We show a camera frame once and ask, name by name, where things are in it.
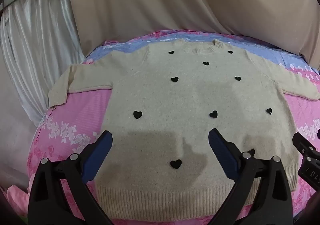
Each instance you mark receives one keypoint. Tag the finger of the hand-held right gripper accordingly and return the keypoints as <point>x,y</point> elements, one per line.
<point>302,143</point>

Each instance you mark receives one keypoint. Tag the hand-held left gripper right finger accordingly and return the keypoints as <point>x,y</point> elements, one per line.
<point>221,151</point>

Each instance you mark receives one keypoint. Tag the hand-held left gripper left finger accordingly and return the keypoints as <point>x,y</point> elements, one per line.
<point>100,150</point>

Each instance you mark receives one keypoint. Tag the cream sweater with black hearts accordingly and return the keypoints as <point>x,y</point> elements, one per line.
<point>175,100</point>

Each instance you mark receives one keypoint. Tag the pink and blue floral bedsheet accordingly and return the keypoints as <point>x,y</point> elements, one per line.
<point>82,115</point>

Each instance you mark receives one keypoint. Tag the white satin curtain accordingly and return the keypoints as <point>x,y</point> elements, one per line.
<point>37,40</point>

